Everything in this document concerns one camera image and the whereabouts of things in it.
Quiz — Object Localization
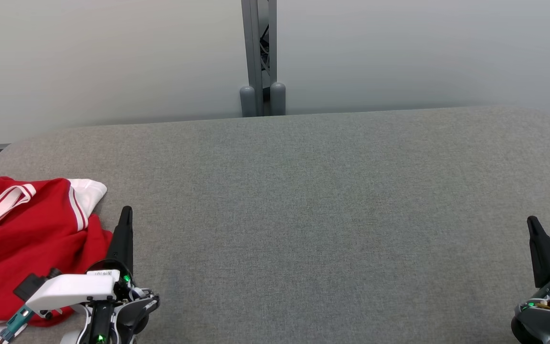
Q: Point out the grey metal truss column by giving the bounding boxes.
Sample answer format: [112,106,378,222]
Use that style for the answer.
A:
[242,0,278,117]

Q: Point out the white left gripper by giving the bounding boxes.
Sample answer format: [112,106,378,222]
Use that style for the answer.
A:
[26,206,134,311]

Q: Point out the red jersey with white sleeves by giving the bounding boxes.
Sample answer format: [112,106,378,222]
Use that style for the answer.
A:
[0,177,113,344]

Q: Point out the left teal plug black cable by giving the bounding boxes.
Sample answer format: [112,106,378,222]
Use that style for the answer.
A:
[0,306,33,342]

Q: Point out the grey rounded cylinder post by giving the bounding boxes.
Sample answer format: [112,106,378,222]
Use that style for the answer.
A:
[270,82,286,116]
[240,86,256,118]

